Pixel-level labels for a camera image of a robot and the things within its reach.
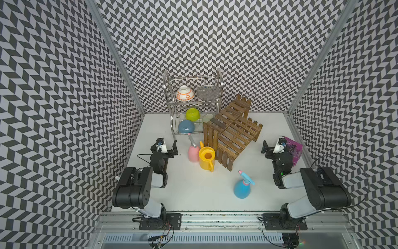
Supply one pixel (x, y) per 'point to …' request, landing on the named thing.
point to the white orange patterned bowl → (184, 93)
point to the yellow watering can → (206, 156)
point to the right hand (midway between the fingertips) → (272, 143)
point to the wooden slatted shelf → (229, 130)
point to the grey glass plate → (208, 93)
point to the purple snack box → (295, 148)
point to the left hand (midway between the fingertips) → (167, 141)
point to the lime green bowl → (192, 114)
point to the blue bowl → (186, 126)
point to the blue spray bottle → (242, 188)
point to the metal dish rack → (178, 108)
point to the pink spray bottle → (193, 151)
